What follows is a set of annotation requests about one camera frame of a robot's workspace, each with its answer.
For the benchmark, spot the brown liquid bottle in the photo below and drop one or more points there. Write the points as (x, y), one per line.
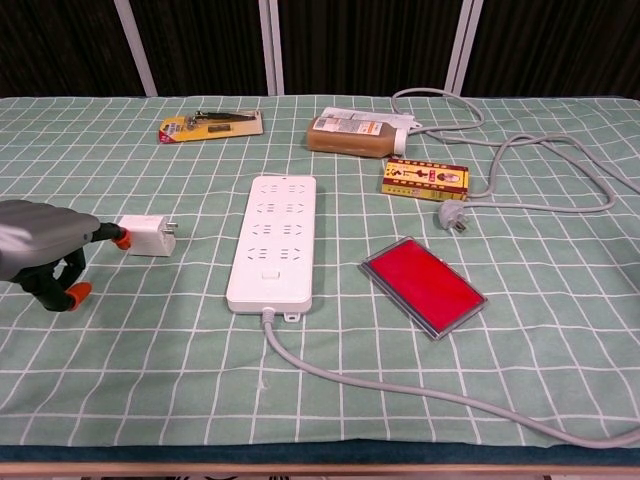
(350, 140)

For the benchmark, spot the dark folding partition screen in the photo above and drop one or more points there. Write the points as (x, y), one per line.
(350, 45)

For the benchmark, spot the white charger plug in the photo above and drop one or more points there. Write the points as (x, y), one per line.
(147, 235)

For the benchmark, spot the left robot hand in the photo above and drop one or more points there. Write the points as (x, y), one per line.
(40, 235)

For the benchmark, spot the white printed packet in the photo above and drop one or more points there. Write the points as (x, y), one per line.
(395, 120)

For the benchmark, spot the razor in yellow blister pack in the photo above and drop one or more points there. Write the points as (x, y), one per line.
(210, 129)

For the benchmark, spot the red pad in clear case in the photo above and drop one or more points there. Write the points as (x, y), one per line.
(422, 285)

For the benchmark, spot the white power strip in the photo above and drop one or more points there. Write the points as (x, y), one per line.
(275, 250)

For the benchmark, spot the green checked tablecloth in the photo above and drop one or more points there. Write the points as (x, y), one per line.
(125, 350)

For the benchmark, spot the yellow red patterned box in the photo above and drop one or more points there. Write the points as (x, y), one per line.
(425, 179)

